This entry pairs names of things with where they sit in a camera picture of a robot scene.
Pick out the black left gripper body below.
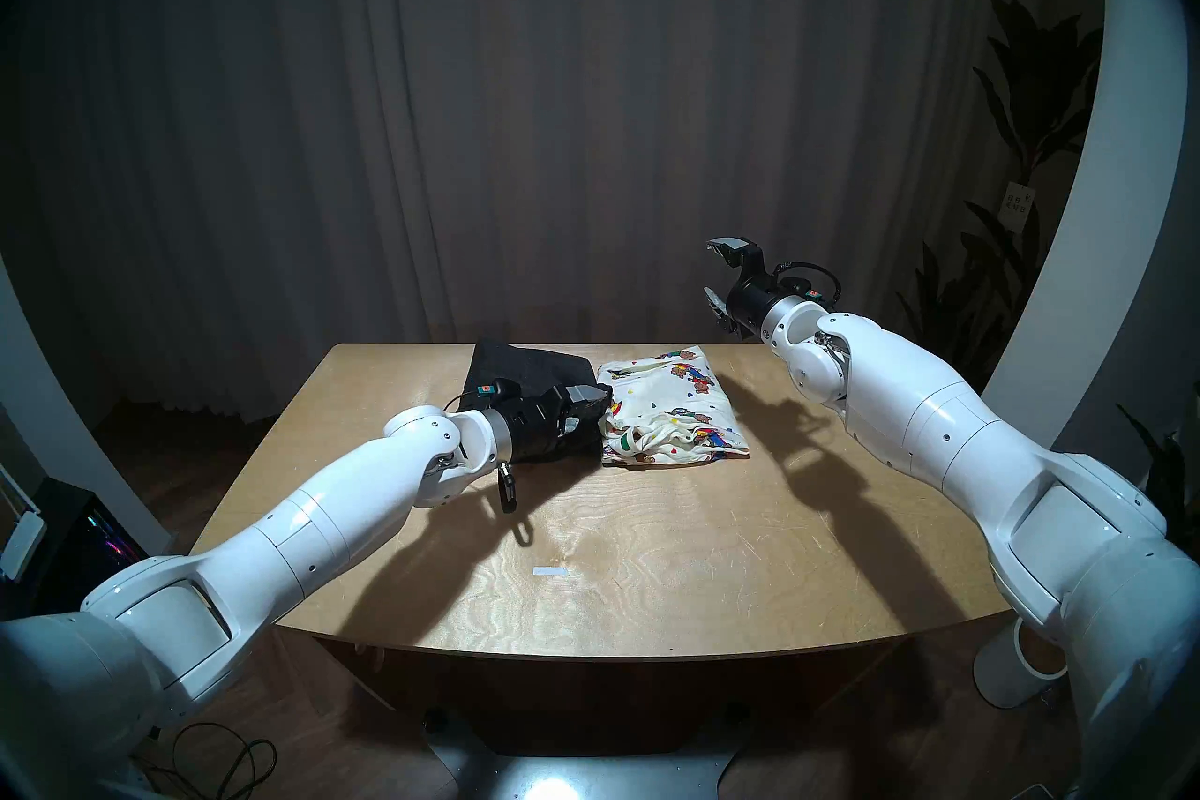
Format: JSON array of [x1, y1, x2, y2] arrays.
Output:
[[504, 381, 603, 464]]

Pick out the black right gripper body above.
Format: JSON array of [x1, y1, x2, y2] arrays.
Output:
[[724, 247, 796, 343]]

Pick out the black drawstring shorts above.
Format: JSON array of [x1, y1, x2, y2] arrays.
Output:
[[462, 341, 612, 464]]

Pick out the white bear print shorts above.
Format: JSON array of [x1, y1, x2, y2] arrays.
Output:
[[598, 345, 751, 468]]

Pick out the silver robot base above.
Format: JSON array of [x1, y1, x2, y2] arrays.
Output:
[[427, 704, 751, 800]]

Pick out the light wooden table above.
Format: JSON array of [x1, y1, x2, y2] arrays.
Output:
[[172, 342, 1018, 757]]

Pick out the grey pleated curtain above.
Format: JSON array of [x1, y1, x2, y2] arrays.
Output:
[[19, 0, 1107, 426]]

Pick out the tall dark leafy plant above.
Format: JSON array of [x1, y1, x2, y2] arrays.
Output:
[[895, 0, 1105, 424]]

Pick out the small dark leafy plant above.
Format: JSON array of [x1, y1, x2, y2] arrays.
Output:
[[1111, 381, 1200, 555]]

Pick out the white box device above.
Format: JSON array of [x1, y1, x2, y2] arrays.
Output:
[[0, 510, 48, 582]]

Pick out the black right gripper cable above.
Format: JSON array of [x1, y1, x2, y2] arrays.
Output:
[[773, 261, 842, 310]]

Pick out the black floor cable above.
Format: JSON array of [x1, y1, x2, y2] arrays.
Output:
[[141, 718, 279, 800]]

